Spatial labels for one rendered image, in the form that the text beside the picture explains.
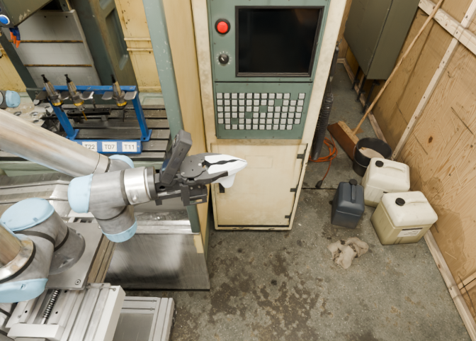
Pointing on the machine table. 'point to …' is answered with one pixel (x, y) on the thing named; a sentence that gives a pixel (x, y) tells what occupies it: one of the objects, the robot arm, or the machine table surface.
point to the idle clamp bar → (90, 113)
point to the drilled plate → (32, 113)
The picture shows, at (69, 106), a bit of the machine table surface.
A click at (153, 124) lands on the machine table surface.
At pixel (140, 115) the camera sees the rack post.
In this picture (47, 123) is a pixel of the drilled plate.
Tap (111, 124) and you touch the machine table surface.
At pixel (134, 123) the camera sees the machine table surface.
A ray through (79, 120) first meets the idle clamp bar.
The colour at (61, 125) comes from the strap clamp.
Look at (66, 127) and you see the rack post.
